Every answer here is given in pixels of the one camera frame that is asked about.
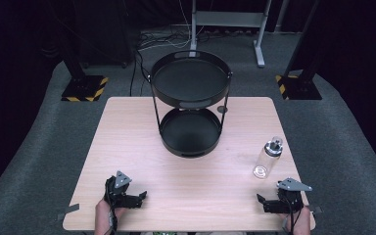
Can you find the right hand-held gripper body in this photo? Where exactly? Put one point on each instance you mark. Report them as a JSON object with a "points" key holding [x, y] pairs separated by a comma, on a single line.
{"points": [[290, 199]]}

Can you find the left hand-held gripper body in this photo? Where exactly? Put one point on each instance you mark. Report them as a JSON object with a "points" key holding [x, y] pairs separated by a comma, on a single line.
{"points": [[117, 192]]}

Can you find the clear bottle with grey cap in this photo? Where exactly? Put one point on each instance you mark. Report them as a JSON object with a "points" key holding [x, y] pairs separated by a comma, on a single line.
{"points": [[266, 161]]}

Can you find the black two-tier round rack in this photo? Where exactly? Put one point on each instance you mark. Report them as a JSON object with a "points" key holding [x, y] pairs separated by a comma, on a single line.
{"points": [[189, 81]]}

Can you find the person's left hand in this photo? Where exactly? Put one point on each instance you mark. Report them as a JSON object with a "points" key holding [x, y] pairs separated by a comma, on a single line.
{"points": [[103, 213]]}

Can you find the person's right hand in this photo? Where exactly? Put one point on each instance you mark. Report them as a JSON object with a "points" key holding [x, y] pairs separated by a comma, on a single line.
{"points": [[302, 223]]}

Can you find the grey tape strip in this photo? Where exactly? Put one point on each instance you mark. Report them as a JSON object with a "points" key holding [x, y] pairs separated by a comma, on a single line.
{"points": [[68, 210], [316, 209]]}

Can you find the black stand with striped base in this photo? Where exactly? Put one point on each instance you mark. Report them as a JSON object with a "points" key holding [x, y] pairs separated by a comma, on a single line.
{"points": [[298, 88], [84, 88]]}

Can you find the white metal stand frame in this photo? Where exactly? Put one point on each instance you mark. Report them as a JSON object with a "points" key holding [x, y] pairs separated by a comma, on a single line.
{"points": [[228, 19]]}

